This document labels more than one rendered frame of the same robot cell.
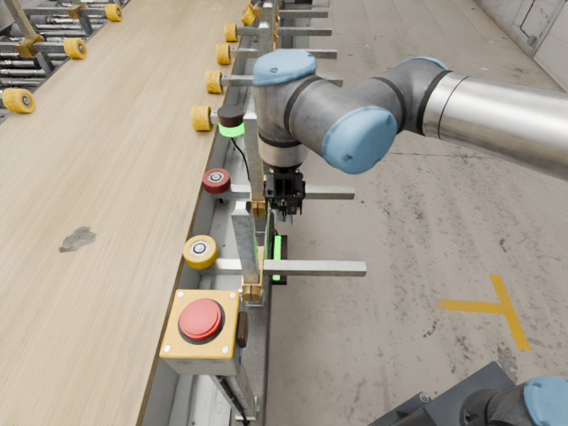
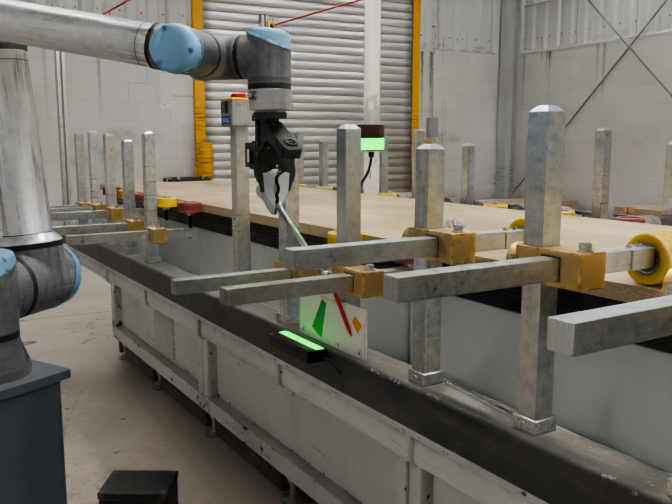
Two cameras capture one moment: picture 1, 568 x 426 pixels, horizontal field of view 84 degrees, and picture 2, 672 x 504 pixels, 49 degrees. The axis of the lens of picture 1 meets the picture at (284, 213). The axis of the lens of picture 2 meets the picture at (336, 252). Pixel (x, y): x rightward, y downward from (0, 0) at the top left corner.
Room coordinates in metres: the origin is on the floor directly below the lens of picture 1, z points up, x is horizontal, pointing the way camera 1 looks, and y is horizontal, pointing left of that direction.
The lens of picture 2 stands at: (1.84, -0.73, 1.11)
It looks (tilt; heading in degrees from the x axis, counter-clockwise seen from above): 9 degrees down; 147
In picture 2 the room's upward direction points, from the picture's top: straight up
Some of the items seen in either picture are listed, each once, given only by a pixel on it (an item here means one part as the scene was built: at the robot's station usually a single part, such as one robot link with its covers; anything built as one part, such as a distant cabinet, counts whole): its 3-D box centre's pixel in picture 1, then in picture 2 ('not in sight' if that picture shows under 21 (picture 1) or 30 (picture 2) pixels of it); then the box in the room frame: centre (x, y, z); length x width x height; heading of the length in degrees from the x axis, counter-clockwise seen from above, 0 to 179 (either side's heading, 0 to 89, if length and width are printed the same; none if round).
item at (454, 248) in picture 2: not in sight; (437, 243); (0.91, 0.07, 0.95); 0.14 x 0.06 x 0.05; 179
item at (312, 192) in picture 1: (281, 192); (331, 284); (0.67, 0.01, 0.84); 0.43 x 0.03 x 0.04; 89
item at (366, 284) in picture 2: (258, 195); (355, 278); (0.66, 0.08, 0.85); 0.14 x 0.06 x 0.05; 179
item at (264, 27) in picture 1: (266, 91); (540, 278); (1.13, 0.07, 0.92); 0.04 x 0.04 x 0.48; 89
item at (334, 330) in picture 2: (267, 228); (330, 322); (0.60, 0.05, 0.75); 0.26 x 0.01 x 0.10; 179
